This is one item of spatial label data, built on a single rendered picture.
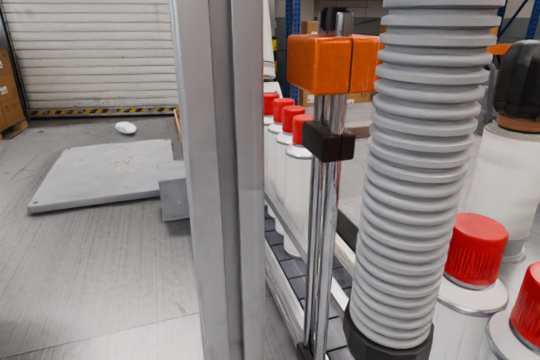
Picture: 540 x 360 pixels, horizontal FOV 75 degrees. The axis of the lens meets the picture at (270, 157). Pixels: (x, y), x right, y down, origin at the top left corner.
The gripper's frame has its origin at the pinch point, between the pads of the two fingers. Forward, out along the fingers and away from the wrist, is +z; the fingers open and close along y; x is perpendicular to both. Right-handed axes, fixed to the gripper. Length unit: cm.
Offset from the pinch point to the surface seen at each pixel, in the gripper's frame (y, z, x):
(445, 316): -2.2, 8.1, -48.0
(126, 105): -58, -67, 417
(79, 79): -107, -102, 414
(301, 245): -4.2, 8.3, -28.7
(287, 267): -3.5, 13.9, -20.0
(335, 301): -4.4, 11.5, -36.6
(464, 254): -1.4, 4.0, -49.1
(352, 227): 11.1, 12.2, -12.8
